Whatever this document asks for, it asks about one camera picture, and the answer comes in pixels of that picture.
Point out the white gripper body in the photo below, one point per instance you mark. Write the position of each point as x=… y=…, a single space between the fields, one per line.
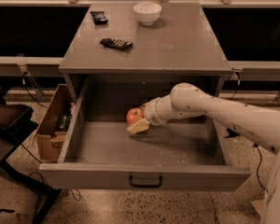
x=151 y=112

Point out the red apple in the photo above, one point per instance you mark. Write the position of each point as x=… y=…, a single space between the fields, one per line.
x=134 y=114

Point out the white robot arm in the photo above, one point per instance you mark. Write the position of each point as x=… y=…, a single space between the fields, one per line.
x=259 y=125

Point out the open grey top drawer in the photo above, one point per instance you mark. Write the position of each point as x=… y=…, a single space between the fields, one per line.
x=98 y=153

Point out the grey cabinet with counter top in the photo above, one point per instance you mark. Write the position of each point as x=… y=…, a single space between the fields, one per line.
x=180 y=42

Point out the dark snack bar wrapper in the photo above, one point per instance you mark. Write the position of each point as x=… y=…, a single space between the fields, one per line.
x=117 y=44

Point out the black power adapter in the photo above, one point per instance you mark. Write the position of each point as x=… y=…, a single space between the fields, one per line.
x=231 y=133

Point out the green can in box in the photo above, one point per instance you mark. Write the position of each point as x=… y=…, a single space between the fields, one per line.
x=63 y=123

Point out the brown cardboard box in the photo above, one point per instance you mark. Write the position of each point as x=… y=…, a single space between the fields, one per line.
x=59 y=105

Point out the white ceramic bowl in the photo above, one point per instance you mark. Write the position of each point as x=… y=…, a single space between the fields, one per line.
x=147 y=12

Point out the black snack packet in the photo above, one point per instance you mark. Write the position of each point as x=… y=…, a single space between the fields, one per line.
x=99 y=17

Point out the dark chair at left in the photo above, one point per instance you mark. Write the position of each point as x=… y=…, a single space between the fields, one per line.
x=15 y=127

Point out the cardboard piece on floor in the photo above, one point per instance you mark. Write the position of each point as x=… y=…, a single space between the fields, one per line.
x=258 y=205

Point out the black drawer handle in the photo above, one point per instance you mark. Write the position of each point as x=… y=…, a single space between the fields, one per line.
x=141 y=183

